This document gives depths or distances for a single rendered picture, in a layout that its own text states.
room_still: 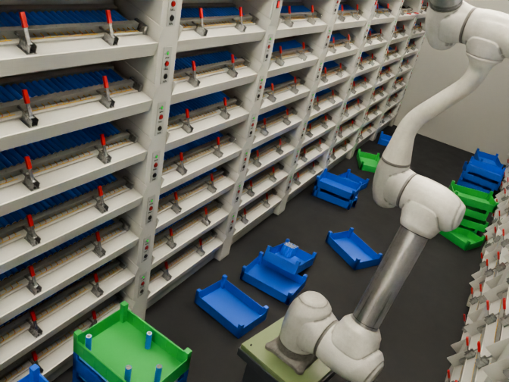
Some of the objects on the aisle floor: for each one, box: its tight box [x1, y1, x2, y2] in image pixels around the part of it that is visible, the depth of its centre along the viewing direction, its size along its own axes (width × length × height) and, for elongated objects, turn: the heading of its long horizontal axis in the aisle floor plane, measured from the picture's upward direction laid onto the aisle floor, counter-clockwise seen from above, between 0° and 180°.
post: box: [273, 0, 340, 215], centre depth 288 cm, size 20×9×169 cm, turn 39°
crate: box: [240, 251, 308, 305], centre depth 255 cm, size 30×20×8 cm
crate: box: [326, 227, 383, 271], centre depth 296 cm, size 30×20×8 cm
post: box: [111, 0, 183, 321], centre depth 176 cm, size 20×9×169 cm, turn 39°
